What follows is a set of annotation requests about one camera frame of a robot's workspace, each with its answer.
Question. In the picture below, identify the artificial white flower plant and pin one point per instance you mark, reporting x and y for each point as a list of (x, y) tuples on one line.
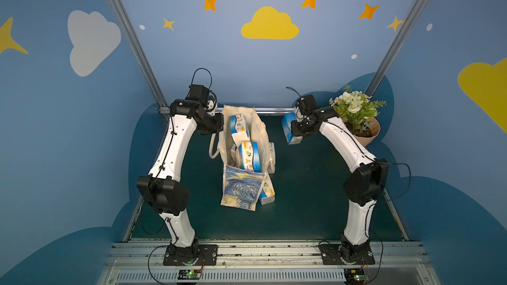
[(355, 108)]

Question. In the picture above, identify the blue white tissue pack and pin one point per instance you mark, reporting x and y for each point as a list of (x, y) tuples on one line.
[(286, 123)]

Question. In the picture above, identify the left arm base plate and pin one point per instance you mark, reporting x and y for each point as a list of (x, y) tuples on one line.
[(191, 256)]

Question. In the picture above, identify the tissue pack beside bag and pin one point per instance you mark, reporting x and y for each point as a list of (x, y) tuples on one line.
[(272, 161)]

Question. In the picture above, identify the left green circuit board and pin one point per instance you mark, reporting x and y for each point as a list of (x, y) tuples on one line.
[(189, 275)]

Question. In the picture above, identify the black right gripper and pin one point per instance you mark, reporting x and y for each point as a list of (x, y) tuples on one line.
[(297, 127)]

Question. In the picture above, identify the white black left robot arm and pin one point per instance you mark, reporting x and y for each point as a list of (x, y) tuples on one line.
[(162, 189)]

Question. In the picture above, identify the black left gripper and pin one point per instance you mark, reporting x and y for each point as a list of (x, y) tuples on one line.
[(216, 123)]

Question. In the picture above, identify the right green circuit board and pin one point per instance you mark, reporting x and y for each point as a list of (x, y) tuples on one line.
[(354, 277)]

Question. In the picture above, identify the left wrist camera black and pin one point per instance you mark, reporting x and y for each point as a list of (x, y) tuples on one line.
[(198, 93)]

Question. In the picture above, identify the canvas bag starry night print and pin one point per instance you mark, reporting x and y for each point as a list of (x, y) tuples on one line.
[(241, 188)]

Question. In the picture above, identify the aluminium rail frame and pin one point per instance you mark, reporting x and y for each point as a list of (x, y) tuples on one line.
[(267, 262)]

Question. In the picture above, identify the purple snail tissue pack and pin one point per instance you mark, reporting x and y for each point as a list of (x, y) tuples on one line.
[(248, 157)]

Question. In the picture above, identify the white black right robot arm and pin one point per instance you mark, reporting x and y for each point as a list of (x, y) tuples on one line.
[(367, 180)]

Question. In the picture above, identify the green circuit board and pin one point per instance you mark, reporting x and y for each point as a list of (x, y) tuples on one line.
[(354, 277), (189, 275)]

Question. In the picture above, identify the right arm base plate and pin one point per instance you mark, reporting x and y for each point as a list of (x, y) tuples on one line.
[(345, 254)]

